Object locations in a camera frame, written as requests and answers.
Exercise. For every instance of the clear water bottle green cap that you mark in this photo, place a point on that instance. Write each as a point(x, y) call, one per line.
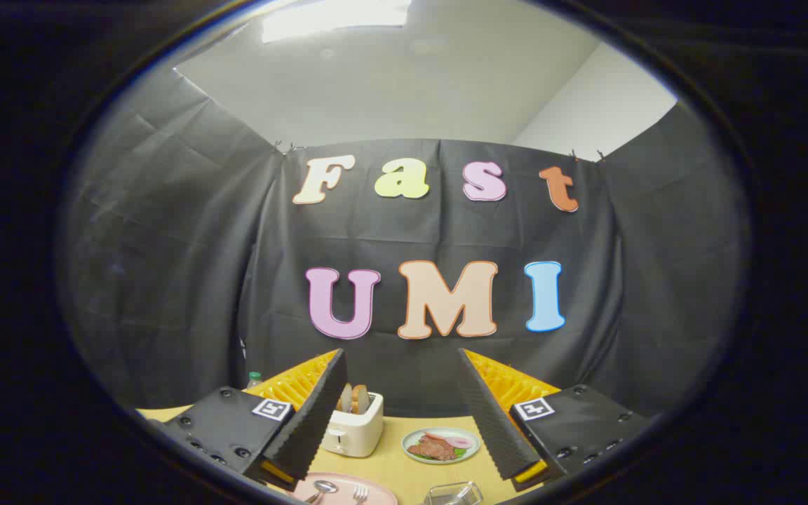
point(254, 381)

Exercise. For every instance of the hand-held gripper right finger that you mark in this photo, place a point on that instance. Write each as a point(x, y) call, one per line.
point(492, 414)

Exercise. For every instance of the ceiling light panel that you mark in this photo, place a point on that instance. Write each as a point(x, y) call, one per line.
point(334, 17)

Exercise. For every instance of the white toaster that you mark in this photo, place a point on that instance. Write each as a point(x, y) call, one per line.
point(358, 429)

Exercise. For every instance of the clear plastic drainer container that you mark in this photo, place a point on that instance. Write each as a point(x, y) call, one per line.
point(454, 494)

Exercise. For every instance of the pink ham slice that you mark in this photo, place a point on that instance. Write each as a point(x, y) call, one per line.
point(460, 442)

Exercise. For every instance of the pink round plate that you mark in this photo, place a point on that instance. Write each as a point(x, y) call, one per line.
point(344, 487)

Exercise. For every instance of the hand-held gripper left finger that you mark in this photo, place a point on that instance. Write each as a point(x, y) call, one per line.
point(309, 421)

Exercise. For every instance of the pale green food plate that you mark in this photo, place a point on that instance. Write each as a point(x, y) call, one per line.
point(470, 454)

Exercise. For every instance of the brown meat slices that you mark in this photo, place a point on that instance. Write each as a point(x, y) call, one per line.
point(432, 449)

